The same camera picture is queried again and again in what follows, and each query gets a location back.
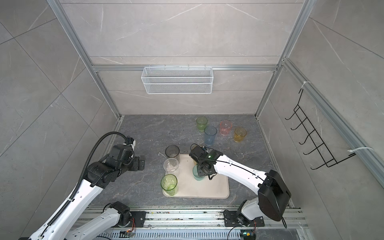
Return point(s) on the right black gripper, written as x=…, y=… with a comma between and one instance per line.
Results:
x=200, y=173

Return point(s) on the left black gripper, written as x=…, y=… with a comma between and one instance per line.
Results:
x=136, y=166

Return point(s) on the teal textured cup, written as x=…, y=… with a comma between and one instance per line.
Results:
x=196, y=175

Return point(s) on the blue tumbler glass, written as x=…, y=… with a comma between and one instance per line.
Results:
x=210, y=135

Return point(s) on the dark grey tumbler glass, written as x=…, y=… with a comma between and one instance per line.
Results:
x=173, y=151

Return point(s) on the beige plastic tray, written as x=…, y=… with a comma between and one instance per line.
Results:
x=188, y=187

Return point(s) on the clear tumbler glass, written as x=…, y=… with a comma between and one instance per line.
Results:
x=171, y=166

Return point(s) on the small green glass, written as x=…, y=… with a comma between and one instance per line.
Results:
x=202, y=122

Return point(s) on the pink glass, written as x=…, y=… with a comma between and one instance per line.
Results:
x=225, y=127

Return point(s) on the short yellow glass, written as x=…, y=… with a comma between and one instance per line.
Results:
x=239, y=134

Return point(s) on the tall green tumbler glass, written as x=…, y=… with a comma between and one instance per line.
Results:
x=169, y=184

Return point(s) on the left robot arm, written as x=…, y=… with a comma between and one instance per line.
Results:
x=98, y=175

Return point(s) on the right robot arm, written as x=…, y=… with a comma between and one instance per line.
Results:
x=272, y=193

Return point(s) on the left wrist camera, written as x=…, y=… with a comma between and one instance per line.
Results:
x=131, y=142

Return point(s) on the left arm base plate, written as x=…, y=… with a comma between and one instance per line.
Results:
x=132, y=219

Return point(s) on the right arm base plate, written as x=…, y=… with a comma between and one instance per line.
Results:
x=233, y=218

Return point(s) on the aluminium mounting rail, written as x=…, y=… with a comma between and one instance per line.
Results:
x=197, y=218

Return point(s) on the white wire mesh basket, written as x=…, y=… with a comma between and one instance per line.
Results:
x=178, y=80

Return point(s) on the black wire hook rack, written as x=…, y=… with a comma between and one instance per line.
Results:
x=314, y=137

